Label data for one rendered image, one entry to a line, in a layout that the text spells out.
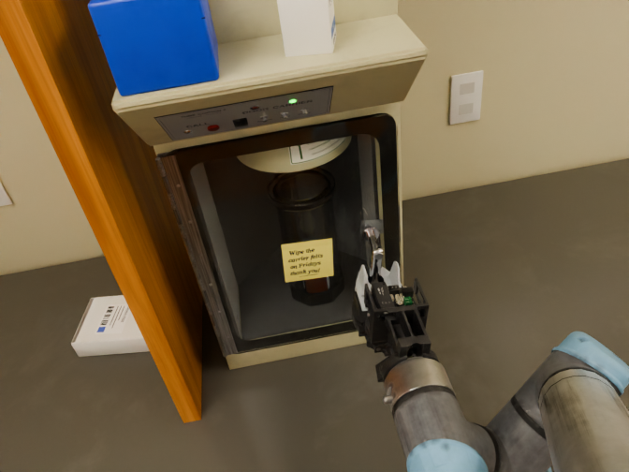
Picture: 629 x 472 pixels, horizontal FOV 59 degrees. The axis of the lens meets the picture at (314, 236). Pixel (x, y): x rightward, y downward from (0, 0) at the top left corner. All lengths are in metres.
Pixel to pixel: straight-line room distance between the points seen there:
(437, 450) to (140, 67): 0.47
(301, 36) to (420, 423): 0.42
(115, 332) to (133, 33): 0.67
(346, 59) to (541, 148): 0.92
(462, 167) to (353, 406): 0.68
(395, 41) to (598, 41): 0.82
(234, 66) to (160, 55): 0.08
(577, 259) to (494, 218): 0.20
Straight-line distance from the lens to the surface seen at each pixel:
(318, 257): 0.84
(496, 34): 1.26
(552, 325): 1.08
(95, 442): 1.03
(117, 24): 0.57
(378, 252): 0.79
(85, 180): 0.67
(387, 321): 0.71
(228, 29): 0.68
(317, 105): 0.66
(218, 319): 0.92
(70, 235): 1.40
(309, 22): 0.60
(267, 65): 0.60
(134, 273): 0.75
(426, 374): 0.66
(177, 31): 0.57
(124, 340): 1.10
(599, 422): 0.50
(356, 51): 0.60
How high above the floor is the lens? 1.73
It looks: 39 degrees down
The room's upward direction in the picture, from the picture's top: 9 degrees counter-clockwise
